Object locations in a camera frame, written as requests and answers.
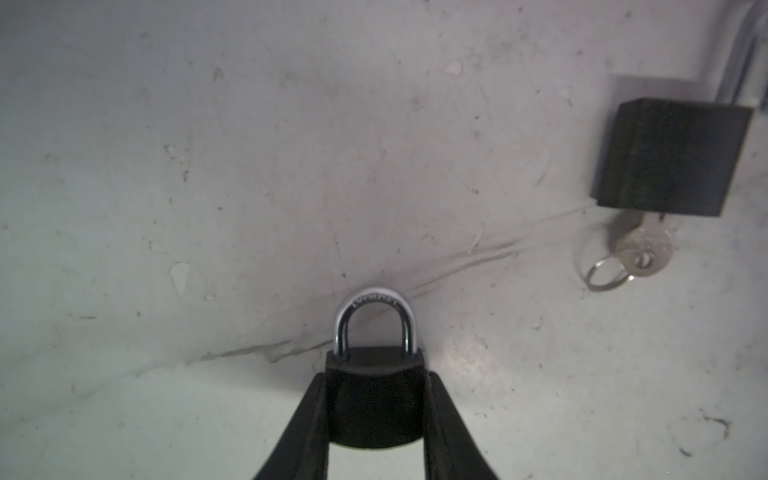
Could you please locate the dark grey padlock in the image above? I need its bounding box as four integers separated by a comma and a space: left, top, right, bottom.
325, 286, 427, 450
590, 1, 767, 217

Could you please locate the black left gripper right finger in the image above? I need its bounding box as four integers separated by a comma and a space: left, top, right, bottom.
423, 372, 498, 480

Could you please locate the silver key with ring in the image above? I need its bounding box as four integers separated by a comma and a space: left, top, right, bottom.
585, 212, 676, 292

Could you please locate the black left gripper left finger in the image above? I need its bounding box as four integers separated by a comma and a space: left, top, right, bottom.
254, 373, 329, 480

